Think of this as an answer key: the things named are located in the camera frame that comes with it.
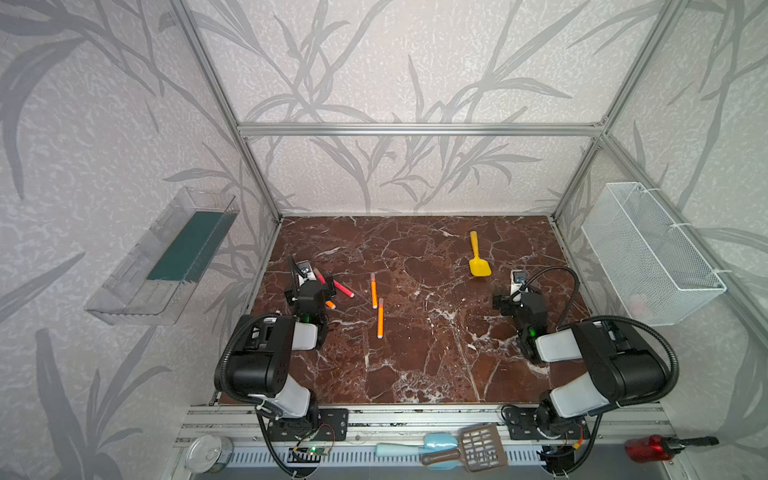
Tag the clear plastic wall tray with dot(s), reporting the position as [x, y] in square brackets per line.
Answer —
[155, 281]

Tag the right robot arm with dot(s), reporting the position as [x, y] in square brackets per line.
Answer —
[627, 362]

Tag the white wire basket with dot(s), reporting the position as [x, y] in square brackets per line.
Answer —
[657, 273]

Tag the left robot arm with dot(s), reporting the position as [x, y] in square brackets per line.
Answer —
[254, 367]

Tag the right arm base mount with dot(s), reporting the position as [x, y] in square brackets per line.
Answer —
[528, 423]

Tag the yellow plastic scoop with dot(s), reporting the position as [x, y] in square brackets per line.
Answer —
[478, 266]

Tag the brown slotted litter scoop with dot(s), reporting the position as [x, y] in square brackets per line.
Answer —
[479, 449]

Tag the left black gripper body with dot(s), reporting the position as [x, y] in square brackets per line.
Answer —
[306, 285]

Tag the red bottle black nozzle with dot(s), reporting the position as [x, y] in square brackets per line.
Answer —
[657, 448]

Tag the aluminium front rail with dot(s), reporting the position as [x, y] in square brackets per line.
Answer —
[408, 424]

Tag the orange highlighter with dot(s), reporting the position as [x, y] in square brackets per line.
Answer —
[380, 318]
[374, 291]

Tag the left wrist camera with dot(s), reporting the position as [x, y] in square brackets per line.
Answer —
[305, 272]

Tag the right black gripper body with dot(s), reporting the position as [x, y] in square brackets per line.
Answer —
[516, 299]

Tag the light blue brush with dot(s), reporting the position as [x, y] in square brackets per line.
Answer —
[432, 443]

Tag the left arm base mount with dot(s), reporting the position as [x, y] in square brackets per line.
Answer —
[326, 424]

